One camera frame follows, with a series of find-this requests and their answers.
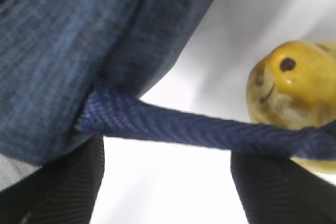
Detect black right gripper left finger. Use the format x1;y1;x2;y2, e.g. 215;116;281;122
1;138;104;223

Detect yellow toy pear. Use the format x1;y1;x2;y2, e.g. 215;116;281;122
246;40;336;175

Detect dark blue insulated lunch bag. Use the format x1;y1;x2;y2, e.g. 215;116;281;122
1;0;335;166

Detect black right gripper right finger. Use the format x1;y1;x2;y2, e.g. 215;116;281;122
230;152;335;223

